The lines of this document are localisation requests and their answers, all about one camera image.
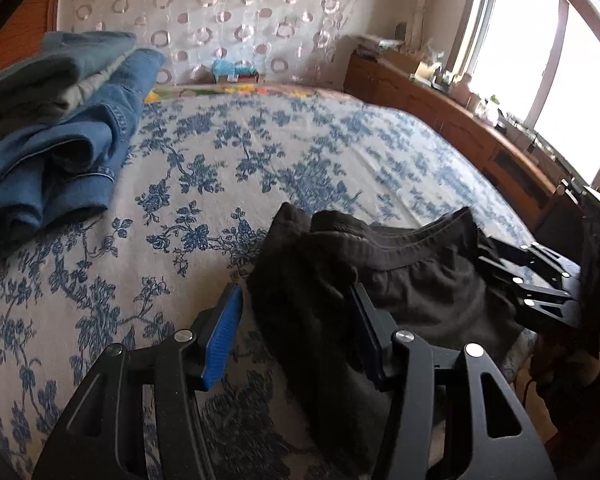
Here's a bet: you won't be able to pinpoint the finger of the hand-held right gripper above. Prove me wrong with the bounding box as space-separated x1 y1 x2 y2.
490 239 582 281
476 254 588 335

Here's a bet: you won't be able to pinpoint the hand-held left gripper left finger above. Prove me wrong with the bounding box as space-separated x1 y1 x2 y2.
30 282 245 480

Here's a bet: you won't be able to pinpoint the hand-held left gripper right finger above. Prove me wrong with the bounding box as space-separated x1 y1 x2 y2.
350 282 559 480

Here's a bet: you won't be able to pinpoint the black pants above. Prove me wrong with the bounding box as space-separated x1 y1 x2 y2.
247 202 527 480

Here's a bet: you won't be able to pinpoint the person's right forearm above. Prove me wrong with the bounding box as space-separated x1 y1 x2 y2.
530 337 600 461

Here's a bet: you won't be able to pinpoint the grey-blue folded pants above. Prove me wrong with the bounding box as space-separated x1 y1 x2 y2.
0 30 138 147

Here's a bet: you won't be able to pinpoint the white figurine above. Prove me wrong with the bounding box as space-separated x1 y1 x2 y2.
480 94 502 127

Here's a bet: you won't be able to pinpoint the blue floral bedsheet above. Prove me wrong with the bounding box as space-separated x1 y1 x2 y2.
0 92 538 480

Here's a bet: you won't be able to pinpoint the pink bottle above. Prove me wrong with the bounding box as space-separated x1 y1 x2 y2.
452 72 474 107

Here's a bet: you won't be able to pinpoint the wooden cabinet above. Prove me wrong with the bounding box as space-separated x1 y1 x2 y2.
342 50 581 231

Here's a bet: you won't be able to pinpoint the window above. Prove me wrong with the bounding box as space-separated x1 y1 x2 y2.
450 0 600 191

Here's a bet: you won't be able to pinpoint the clear plastic bag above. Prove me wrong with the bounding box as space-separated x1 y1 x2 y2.
420 39 452 70

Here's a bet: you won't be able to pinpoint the blue jeans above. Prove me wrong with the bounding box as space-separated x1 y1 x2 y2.
0 47 168 259

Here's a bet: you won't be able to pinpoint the cardboard box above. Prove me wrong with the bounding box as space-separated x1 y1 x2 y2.
387 50 426 75

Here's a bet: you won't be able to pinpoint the pink floral blanket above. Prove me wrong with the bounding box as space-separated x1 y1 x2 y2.
145 82 351 106

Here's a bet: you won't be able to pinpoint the blue tissue pack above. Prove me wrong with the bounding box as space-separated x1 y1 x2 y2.
211 59 258 84

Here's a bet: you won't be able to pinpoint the stack of papers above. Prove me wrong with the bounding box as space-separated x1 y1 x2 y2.
355 34 406 58

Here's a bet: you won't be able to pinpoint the olive grey folded cloth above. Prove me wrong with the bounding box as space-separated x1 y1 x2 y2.
55 67 127 112

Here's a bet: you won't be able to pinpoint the white pipe cover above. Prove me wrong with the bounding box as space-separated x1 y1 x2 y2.
402 0 433 48

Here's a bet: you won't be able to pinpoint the circle patterned curtain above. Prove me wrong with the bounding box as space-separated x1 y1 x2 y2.
55 0 416 88

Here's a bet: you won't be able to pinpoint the wooden wardrobe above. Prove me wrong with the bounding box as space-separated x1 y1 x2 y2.
0 0 63 82

